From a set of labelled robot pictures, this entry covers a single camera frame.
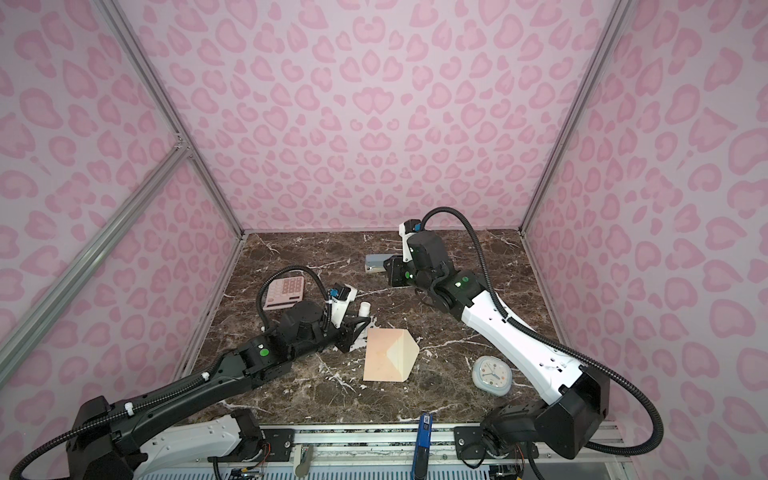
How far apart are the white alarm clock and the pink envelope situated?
0.58ft

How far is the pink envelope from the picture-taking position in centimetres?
86

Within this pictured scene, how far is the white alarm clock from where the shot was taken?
2.68 ft
